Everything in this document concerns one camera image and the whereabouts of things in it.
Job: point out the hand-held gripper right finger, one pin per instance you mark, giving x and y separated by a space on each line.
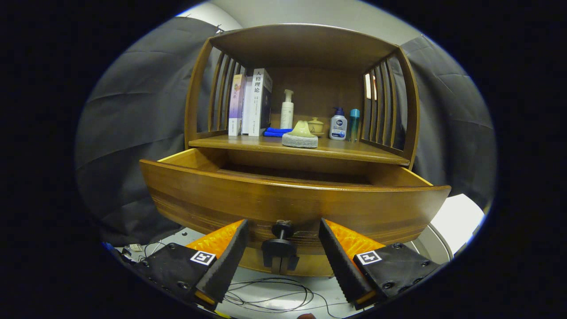
339 266

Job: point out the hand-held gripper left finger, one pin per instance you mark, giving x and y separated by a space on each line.
228 266

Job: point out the black round drawer knob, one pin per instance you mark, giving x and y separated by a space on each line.
280 248

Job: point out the brown wooden drawer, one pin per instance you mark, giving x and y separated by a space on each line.
288 204

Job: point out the wooden cabinet door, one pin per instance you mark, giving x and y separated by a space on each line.
310 266
257 264

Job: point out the brown wooden countertop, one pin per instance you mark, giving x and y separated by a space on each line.
345 148

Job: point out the brown wooden cabinet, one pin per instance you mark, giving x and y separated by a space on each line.
305 44

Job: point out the white side table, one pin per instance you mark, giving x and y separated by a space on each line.
456 217

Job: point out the white bottle with blue cap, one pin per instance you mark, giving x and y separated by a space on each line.
338 128

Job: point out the yellow lidded teacup with saucer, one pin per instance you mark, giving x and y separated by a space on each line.
316 127

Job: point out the slim teal bottle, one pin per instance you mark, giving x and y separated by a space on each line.
354 126

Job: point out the blue folded cloth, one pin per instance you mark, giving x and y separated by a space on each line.
274 131

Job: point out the thin white book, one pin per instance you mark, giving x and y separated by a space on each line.
247 110

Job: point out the white pump bottle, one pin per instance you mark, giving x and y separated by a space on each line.
287 115

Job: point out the purple book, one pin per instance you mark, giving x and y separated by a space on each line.
236 106

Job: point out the white and black book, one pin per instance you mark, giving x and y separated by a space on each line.
256 106

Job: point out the black backdrop cloth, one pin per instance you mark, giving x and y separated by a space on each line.
133 133

